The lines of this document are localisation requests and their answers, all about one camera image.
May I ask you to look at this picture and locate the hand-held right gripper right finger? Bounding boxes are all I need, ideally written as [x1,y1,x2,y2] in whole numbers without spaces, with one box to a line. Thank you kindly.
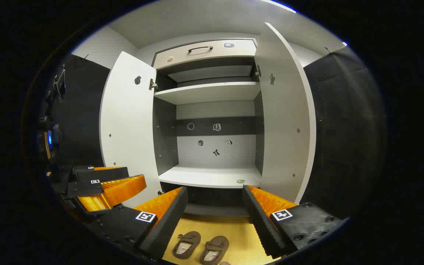
[243,185,349,259]

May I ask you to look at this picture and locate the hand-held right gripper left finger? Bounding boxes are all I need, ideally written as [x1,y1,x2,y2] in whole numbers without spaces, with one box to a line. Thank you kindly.
[87,187,189,260]

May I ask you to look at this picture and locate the brown fuzzy shoe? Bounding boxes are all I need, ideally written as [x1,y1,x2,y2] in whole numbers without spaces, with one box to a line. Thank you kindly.
[172,231,201,259]
[200,236,230,265]

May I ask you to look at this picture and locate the white shoe cabinet door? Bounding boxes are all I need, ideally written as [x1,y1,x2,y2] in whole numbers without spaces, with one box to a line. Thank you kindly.
[254,22,316,205]
[100,51,163,208]

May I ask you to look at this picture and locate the white shoe cabinet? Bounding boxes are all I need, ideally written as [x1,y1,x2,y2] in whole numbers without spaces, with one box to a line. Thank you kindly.
[100,22,316,218]

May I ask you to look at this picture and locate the white cabinet shelf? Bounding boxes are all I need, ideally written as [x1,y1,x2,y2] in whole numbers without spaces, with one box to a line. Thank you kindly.
[154,82,261,105]
[159,165,262,189]

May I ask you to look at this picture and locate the beige cabinet drawer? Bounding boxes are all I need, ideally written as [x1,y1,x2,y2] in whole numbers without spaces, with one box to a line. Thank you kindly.
[153,39,258,70]

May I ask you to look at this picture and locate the black backdrop cloth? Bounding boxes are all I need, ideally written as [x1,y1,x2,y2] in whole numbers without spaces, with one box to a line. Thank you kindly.
[300,46,387,218]
[39,54,110,168]

